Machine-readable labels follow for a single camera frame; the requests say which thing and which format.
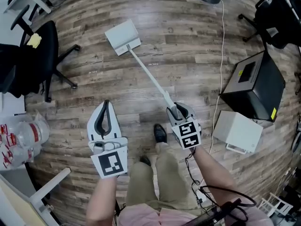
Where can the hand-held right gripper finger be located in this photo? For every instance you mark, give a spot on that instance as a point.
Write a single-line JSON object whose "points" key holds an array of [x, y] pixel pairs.
{"points": [[188, 112], [171, 116]]}

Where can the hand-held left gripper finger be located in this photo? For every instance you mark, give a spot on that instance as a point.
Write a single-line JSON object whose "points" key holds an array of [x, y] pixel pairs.
{"points": [[115, 126], [92, 126]]}

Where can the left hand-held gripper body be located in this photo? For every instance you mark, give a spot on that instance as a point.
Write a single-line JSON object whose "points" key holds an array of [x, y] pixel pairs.
{"points": [[110, 162]]}

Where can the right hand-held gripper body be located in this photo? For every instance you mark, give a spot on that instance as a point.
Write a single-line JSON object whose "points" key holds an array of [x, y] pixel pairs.
{"points": [[189, 135]]}

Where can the person's left forearm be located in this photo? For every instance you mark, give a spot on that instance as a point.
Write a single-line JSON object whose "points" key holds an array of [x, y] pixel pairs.
{"points": [[101, 199]]}

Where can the person's right forearm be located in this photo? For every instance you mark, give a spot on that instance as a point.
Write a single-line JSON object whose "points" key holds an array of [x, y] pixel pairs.
{"points": [[212, 171]]}

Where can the wooden floor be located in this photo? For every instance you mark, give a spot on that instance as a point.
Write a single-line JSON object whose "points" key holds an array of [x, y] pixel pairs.
{"points": [[178, 62]]}

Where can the person's black right shoe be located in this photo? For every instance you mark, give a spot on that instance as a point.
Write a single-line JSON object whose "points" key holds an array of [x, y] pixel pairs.
{"points": [[160, 133]]}

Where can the person's black shoe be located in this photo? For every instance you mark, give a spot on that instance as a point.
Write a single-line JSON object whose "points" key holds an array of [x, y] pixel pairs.
{"points": [[160, 133], [145, 160]]}

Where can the person's black left shoe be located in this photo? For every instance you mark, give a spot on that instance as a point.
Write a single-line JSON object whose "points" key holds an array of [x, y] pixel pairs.
{"points": [[145, 160]]}

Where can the person's khaki trousers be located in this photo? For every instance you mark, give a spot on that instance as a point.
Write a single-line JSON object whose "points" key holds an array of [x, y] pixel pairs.
{"points": [[167, 173]]}

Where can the white box appliance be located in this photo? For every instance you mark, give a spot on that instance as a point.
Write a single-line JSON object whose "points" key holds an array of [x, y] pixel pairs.
{"points": [[235, 131]]}

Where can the white power strip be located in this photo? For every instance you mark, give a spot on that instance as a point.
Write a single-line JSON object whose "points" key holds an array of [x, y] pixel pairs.
{"points": [[201, 195]]}

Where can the white table leg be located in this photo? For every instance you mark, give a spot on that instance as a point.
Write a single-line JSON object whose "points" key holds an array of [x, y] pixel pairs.
{"points": [[50, 185]]}

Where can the person's pink shirt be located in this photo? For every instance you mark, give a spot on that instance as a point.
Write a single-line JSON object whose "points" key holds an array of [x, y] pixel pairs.
{"points": [[150, 215]]}

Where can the clear bag of plastic bottles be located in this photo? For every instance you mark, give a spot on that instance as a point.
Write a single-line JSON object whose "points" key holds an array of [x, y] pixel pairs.
{"points": [[21, 138]]}

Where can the black box appliance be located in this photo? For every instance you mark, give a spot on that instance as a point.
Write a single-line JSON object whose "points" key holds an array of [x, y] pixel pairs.
{"points": [[258, 88]]}

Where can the black office chair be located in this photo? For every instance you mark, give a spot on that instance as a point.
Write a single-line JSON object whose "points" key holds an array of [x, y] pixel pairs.
{"points": [[277, 20], [40, 55]]}

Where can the yellow cloth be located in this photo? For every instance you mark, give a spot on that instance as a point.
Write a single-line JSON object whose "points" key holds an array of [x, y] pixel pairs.
{"points": [[34, 40]]}

